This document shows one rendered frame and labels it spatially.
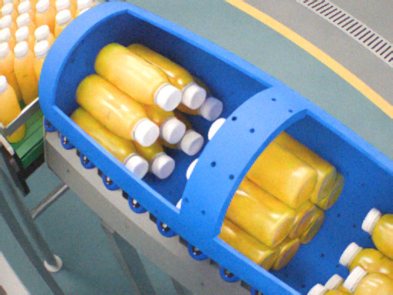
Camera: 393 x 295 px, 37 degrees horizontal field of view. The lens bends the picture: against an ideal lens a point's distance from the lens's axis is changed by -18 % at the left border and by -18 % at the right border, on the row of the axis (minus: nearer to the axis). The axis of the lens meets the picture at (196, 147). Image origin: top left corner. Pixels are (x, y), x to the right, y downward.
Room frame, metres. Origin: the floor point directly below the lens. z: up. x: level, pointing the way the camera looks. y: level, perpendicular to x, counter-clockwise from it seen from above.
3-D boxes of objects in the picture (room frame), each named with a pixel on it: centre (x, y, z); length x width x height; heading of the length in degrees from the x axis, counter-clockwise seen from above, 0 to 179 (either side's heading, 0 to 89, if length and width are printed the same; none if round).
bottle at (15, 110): (1.02, 0.42, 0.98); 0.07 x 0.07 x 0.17
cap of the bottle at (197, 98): (0.82, -0.01, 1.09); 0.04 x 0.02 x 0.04; 127
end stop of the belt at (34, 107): (1.09, 0.26, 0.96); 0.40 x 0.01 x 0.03; 127
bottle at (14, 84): (1.15, 0.43, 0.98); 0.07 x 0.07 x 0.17
